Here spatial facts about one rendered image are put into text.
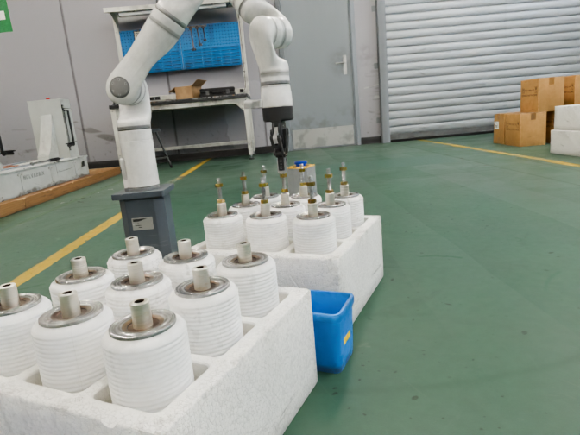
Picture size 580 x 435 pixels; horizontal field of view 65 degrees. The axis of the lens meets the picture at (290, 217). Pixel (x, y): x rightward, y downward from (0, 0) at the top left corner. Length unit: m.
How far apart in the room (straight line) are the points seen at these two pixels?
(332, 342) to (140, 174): 0.76
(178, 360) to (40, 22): 6.61
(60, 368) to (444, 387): 0.60
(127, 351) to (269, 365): 0.23
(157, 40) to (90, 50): 5.43
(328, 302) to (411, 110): 5.63
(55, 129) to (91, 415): 4.29
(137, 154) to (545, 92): 4.07
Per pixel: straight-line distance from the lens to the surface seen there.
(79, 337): 0.62
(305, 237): 0.99
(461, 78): 6.68
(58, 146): 4.77
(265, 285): 0.72
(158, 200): 1.36
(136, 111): 1.41
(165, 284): 0.71
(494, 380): 0.91
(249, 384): 0.64
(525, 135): 4.81
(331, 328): 0.85
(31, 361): 0.73
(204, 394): 0.56
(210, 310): 0.62
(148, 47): 1.34
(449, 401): 0.84
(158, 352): 0.54
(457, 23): 6.73
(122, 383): 0.56
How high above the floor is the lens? 0.47
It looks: 13 degrees down
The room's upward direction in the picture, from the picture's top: 5 degrees counter-clockwise
